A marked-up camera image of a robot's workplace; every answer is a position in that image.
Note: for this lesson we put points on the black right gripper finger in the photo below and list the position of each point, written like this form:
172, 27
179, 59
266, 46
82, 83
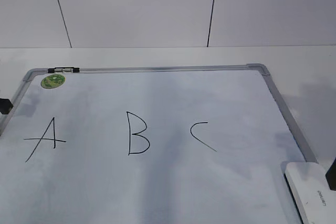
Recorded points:
331, 176

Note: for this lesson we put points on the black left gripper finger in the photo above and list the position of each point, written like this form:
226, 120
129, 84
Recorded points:
5, 106

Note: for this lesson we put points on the white whiteboard eraser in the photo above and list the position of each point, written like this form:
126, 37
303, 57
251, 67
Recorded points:
314, 199

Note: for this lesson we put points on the round green magnet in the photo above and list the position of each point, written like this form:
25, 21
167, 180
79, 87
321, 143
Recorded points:
53, 81

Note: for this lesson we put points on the white board with grey frame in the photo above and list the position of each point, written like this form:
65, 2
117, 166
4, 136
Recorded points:
150, 145

